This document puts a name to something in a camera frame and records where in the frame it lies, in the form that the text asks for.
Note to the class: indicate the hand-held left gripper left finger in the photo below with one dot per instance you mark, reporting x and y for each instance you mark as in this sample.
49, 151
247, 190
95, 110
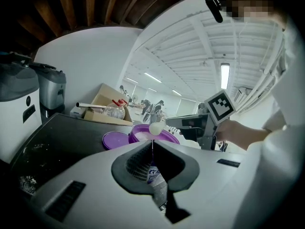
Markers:
95, 187

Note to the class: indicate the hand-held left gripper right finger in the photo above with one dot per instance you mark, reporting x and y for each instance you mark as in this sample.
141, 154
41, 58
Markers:
209, 187

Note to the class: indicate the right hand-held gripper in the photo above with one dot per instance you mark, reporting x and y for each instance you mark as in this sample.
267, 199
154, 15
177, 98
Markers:
220, 107

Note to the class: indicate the white plastic spoon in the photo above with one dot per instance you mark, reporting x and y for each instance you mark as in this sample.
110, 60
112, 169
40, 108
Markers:
156, 128

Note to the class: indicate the white powder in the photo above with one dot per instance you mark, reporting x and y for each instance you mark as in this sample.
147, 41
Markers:
143, 135

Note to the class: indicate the person's right forearm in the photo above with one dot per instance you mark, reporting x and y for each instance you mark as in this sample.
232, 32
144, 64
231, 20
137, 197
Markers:
240, 133

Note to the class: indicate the purple plastic bucket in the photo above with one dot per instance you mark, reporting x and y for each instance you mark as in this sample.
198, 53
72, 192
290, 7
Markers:
171, 137

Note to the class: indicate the purple bucket lid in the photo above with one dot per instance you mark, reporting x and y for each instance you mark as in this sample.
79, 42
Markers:
114, 139

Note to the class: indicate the ceiling panel lamp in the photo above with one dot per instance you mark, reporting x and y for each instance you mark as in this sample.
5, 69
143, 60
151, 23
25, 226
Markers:
225, 75

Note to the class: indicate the white ceiling tube lamp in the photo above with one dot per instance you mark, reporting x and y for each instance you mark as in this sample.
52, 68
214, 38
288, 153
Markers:
152, 77

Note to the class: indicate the person's white shirt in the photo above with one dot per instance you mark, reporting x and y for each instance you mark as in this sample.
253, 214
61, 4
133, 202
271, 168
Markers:
274, 163

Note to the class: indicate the clear bottle red cap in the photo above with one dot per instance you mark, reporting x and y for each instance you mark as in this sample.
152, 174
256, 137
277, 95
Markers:
116, 110

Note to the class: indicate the silver metal tube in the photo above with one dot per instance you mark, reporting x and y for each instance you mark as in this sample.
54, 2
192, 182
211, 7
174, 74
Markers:
90, 105

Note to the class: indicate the open brown cardboard box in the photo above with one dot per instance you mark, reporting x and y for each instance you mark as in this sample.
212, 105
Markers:
107, 94

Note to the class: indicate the white black appliance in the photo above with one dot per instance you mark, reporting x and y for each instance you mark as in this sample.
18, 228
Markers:
16, 118

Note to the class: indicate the grey silver appliance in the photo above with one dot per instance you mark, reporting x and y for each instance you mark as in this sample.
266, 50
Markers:
52, 87

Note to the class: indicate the person's head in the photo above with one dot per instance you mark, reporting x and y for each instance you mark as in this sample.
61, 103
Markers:
250, 8

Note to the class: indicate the black head-mounted camera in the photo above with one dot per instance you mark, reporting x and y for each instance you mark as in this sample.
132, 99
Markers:
214, 8

